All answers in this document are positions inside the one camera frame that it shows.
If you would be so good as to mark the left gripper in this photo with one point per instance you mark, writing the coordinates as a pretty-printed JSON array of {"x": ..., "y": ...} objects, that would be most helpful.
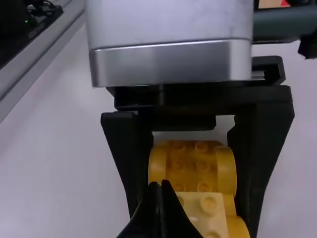
[{"x": 188, "y": 106}]

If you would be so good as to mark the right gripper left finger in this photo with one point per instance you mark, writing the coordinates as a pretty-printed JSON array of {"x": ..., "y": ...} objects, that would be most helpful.
[{"x": 146, "y": 218}]

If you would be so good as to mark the tan tray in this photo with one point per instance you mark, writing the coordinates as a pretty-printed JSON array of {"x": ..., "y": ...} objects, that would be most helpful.
[{"x": 268, "y": 4}]

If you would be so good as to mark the small pink toy brick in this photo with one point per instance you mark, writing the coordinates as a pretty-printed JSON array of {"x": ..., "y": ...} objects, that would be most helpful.
[{"x": 285, "y": 2}]

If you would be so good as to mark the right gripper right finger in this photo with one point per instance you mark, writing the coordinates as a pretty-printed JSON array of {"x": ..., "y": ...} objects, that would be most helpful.
[{"x": 173, "y": 218}]

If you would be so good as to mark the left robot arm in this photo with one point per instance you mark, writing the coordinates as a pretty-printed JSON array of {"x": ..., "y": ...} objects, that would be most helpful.
[{"x": 282, "y": 27}]

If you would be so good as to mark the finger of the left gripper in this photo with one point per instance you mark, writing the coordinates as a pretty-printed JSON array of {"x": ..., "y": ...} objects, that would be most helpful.
[{"x": 260, "y": 161}]

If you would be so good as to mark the yellow toy car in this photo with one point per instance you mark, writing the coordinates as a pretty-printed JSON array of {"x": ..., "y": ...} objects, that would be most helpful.
[{"x": 198, "y": 168}]

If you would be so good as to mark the silver rails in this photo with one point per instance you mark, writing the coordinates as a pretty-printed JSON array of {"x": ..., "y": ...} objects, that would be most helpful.
[{"x": 37, "y": 59}]

